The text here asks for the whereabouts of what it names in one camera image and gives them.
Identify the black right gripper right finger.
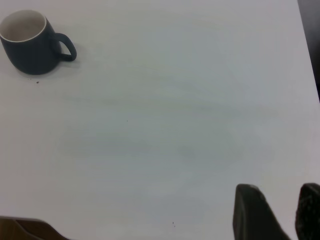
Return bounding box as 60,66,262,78
294,182,320,240

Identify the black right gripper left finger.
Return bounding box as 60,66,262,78
232,183,292,240

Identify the dark grey ceramic mug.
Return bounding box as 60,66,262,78
0,9,78,76

